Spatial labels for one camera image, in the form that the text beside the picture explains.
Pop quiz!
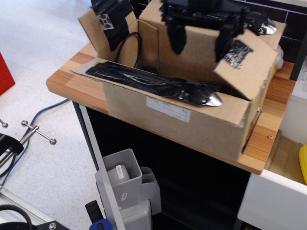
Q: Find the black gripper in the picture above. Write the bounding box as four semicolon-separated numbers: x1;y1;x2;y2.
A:
161;0;250;62

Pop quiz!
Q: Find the brown cardboard box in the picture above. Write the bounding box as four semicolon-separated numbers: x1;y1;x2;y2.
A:
73;0;285;160

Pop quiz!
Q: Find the taped metal spoon rear flap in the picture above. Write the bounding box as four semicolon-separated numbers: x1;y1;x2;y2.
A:
245;11;277;36

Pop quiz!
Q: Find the black round object in box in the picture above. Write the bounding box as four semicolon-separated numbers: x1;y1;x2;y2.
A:
141;66;161;75

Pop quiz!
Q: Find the white plastic bag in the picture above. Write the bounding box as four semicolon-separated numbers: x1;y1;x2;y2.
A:
276;45;284;69

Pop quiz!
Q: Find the taped aluminium profile left flap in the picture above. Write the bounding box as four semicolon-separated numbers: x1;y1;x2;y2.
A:
91;0;133;51

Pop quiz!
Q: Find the yellow object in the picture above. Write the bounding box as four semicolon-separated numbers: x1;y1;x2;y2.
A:
299;144;307;183

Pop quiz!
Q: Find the grey plastic bin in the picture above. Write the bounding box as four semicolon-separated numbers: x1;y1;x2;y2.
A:
102;149;142;216

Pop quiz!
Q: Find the white storage box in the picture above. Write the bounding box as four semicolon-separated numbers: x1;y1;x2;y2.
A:
238;137;307;230

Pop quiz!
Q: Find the grey plastic holder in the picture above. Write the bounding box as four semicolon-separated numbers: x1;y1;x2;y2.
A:
120;167;162;230

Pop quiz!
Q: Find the red box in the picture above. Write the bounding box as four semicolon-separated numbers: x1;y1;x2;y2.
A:
0;54;15;95

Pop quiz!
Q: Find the grey metal table leg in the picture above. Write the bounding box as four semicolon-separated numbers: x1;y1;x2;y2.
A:
74;103;125;230

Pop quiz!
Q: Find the metal clamp with black jaw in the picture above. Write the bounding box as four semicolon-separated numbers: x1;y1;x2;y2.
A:
0;120;57;168

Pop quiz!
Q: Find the black cable inside box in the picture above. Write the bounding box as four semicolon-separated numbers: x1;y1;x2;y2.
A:
116;32;142;69

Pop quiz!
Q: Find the blue floor cable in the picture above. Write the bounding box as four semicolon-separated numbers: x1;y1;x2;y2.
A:
0;98;71;186

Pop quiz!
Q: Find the blue black tool handle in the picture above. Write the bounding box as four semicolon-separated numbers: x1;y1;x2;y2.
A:
85;200;113;230

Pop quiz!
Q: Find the black braided cable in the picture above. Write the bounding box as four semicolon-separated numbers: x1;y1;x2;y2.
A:
0;204;32;230

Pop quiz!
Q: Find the aluminium frame rail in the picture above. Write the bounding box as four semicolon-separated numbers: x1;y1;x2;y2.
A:
0;186;67;230

